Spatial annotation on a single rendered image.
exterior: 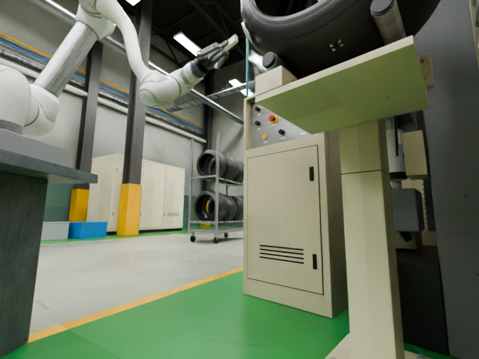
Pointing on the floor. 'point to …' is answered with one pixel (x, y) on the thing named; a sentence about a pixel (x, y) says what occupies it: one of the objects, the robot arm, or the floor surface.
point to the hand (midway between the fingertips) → (229, 43)
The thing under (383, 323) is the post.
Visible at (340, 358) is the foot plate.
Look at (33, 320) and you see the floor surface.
